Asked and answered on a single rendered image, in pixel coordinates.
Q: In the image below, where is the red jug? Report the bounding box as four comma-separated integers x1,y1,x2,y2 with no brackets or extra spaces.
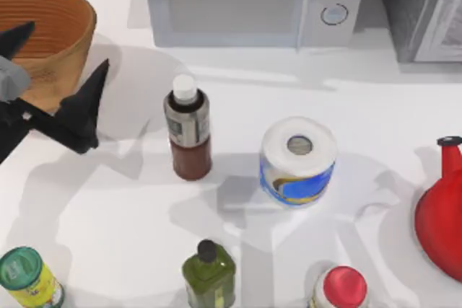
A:
414,135,462,283

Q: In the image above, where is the brown bottle with white cap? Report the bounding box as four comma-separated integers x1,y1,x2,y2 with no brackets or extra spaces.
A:
163,74,214,182

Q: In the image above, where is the pale grey rounded box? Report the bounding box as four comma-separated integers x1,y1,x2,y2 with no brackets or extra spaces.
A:
0,55,31,102

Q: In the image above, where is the microwave knob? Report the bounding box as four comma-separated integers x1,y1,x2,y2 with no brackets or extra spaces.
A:
320,2,350,27

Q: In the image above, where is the white and blue paper roll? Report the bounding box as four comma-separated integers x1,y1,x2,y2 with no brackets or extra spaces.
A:
258,116,339,210

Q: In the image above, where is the pale microwave oven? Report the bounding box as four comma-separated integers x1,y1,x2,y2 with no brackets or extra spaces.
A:
141,0,372,53

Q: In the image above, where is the yellow can with green lid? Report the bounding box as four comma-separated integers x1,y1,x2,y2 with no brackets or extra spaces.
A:
0,246,66,308

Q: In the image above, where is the brown woven basket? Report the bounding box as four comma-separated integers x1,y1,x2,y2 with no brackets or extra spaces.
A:
0,0,98,115

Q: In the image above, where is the olive green bottle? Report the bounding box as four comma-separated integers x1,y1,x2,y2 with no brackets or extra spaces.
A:
180,239,237,308

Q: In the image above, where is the jar with red lid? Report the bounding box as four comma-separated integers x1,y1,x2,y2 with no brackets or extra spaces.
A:
309,265,372,308

